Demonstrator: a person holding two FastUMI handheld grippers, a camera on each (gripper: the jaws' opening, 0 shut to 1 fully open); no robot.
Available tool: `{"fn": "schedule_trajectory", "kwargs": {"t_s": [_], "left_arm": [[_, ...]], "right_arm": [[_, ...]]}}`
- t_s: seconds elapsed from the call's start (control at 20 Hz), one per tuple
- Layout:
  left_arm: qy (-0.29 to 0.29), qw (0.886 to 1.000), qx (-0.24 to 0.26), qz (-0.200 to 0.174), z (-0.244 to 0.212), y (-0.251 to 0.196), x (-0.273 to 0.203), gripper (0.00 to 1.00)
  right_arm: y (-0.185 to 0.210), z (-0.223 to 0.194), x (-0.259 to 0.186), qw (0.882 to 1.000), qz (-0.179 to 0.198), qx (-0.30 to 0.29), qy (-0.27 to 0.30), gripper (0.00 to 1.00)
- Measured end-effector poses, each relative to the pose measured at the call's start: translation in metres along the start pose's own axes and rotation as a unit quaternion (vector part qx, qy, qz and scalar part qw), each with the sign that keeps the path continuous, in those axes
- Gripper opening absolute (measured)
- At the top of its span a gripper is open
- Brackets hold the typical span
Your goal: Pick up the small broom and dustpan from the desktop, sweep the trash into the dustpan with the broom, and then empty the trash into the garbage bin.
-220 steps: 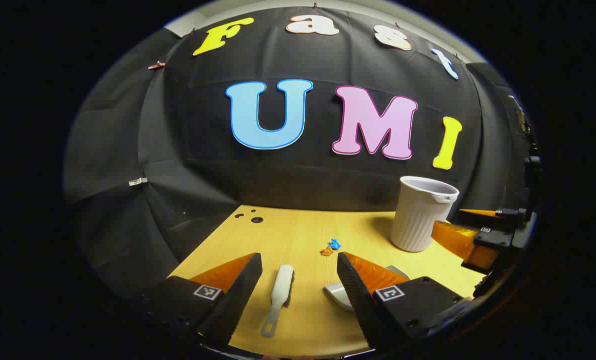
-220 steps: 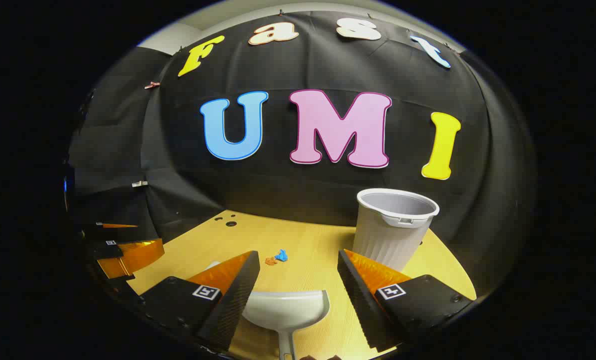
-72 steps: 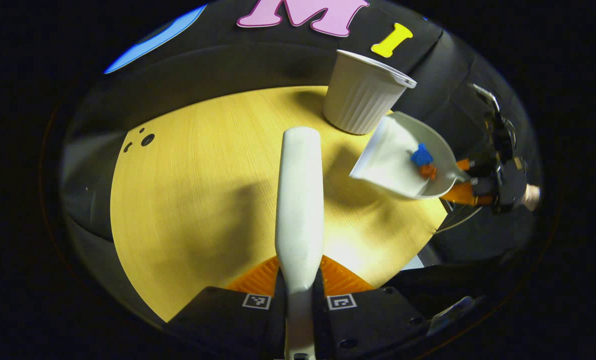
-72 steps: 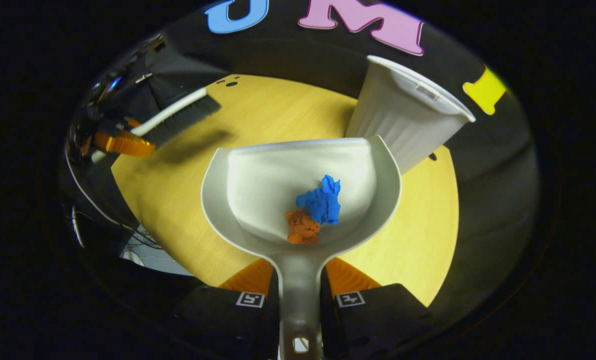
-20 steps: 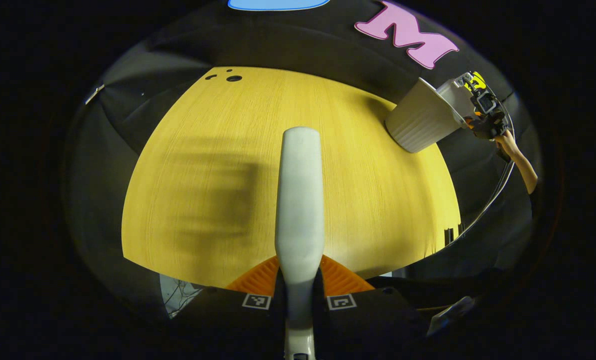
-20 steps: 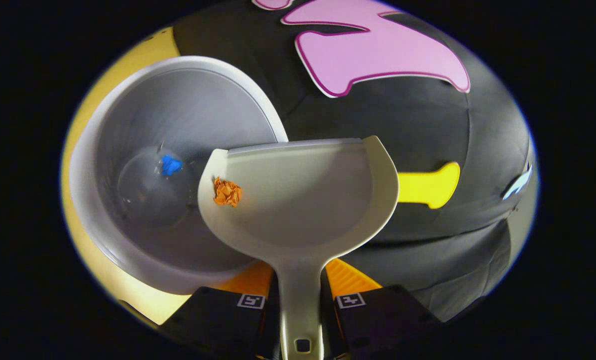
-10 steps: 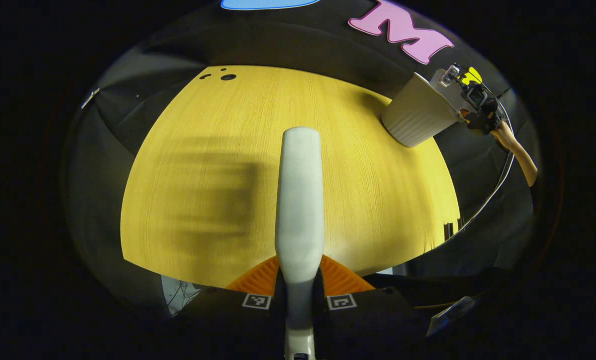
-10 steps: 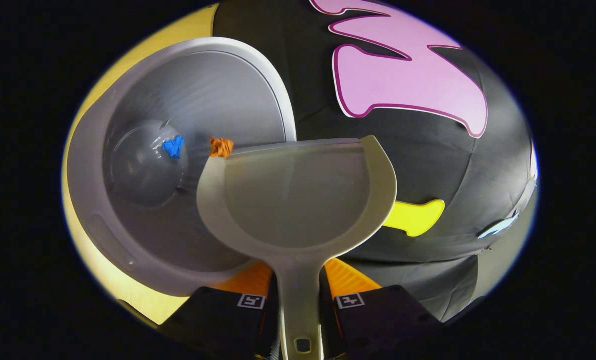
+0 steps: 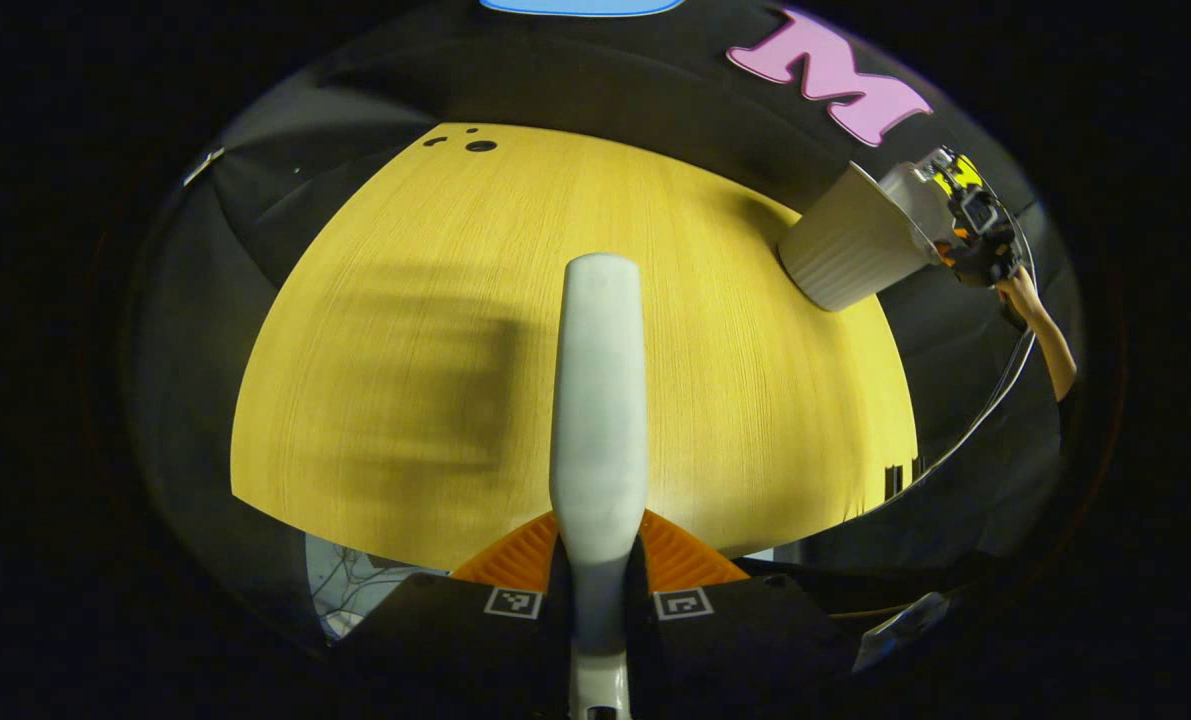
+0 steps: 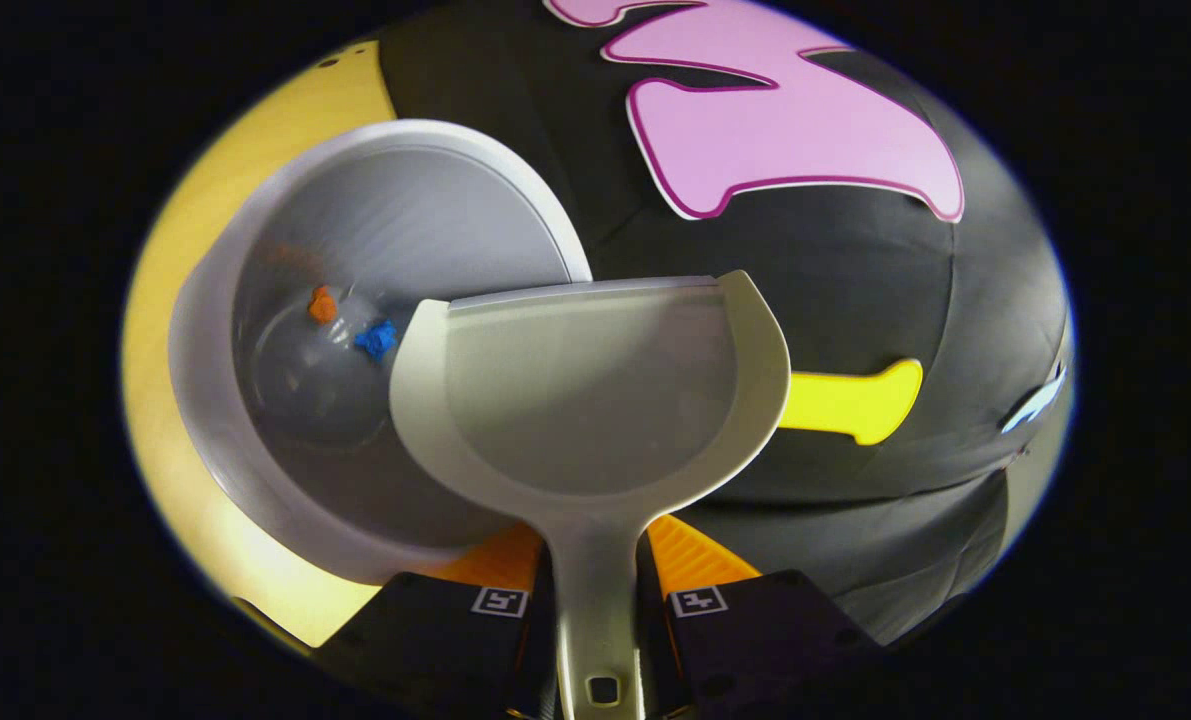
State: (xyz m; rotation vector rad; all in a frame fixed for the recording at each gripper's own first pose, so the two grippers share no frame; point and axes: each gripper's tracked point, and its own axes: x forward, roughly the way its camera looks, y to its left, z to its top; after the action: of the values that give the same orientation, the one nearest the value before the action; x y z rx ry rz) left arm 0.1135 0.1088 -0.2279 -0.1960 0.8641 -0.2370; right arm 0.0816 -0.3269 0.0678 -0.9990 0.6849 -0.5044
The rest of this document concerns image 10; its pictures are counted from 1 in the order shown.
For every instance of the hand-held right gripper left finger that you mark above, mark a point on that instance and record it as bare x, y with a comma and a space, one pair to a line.
435, 640

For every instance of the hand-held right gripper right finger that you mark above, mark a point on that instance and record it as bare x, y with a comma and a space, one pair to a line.
775, 640

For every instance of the white plastic dustpan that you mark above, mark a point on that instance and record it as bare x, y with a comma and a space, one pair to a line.
595, 390

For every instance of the blue paper scrap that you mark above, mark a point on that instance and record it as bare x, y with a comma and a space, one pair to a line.
378, 340

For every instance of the orange paper scrap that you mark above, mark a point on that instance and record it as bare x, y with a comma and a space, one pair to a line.
323, 305

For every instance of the white ribbed garbage bin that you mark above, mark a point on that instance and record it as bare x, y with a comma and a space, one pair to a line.
405, 210

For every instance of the black backdrop cloth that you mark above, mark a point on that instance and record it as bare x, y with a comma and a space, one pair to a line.
855, 290

